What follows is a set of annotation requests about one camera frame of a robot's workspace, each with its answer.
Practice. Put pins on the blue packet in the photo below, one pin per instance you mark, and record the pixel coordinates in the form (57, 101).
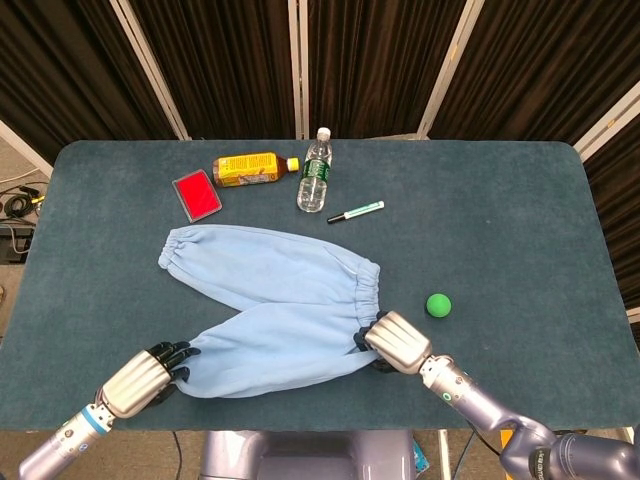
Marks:
(421, 460)

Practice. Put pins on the black curtain screen panel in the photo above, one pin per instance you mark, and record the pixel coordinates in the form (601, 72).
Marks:
(540, 65)
(225, 60)
(620, 200)
(75, 65)
(380, 60)

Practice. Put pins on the clear plastic water bottle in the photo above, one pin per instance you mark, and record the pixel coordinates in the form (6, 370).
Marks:
(312, 185)

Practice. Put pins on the light blue pants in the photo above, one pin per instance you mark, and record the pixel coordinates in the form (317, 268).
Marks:
(260, 265)

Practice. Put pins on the green white marker pen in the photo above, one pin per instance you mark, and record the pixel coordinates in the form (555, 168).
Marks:
(360, 210)

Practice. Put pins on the green ball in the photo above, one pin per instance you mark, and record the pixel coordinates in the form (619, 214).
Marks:
(438, 305)

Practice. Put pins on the yellow label tea bottle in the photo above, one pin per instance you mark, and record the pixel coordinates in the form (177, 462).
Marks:
(245, 170)

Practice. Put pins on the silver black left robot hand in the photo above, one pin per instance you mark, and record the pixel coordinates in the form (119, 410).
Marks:
(135, 382)

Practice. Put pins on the black floor power box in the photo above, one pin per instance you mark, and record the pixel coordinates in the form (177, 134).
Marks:
(15, 245)

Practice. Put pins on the lilac robot torso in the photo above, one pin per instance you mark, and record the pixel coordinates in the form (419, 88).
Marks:
(310, 455)

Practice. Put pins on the teal felt table cover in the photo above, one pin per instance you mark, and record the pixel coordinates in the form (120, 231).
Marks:
(500, 250)

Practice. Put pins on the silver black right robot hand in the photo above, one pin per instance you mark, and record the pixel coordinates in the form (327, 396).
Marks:
(400, 342)

